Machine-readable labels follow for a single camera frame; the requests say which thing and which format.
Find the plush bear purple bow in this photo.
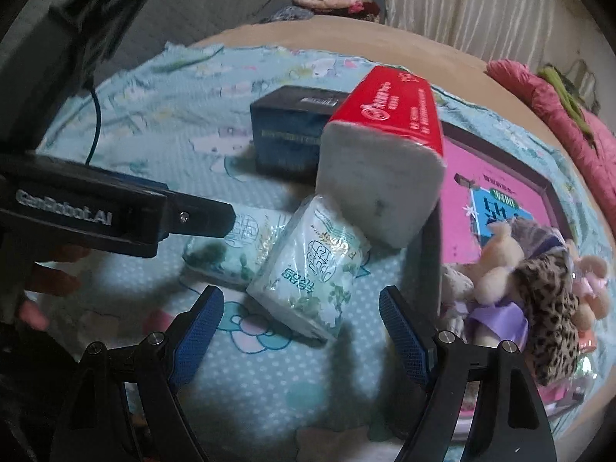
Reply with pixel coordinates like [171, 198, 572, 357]
[439, 222, 528, 348]

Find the white curtain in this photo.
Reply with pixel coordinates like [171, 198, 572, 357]
[386, 0, 582, 69]

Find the dark blue box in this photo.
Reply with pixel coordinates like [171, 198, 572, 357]
[249, 85, 348, 185]

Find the black cable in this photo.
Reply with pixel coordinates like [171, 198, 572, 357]
[83, 76, 104, 167]

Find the leopard print scrunchie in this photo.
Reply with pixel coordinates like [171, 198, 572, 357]
[513, 247, 579, 387]

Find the red white tissue pack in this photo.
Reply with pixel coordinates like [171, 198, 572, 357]
[315, 66, 446, 249]

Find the pink blue book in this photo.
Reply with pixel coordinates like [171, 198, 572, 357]
[439, 137, 586, 414]

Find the green garment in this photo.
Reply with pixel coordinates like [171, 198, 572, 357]
[538, 65, 596, 148]

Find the plush bear pink bow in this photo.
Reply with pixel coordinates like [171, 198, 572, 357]
[566, 240, 611, 331]

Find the dark shallow tray box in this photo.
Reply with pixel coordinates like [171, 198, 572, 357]
[417, 119, 608, 444]

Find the green tissue pack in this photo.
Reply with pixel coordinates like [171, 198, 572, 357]
[246, 195, 371, 341]
[183, 203, 292, 289]

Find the white floral scrunchie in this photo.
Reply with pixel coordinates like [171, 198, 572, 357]
[507, 217, 566, 259]

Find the pink quilt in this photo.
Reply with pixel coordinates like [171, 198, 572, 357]
[487, 60, 616, 228]

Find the hello kitty blue cloth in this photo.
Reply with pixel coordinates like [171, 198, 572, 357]
[35, 40, 615, 462]

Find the grey quilted sofa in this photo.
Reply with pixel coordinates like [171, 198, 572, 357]
[0, 0, 295, 88]

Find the person's left hand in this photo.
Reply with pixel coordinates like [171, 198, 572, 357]
[19, 245, 91, 331]

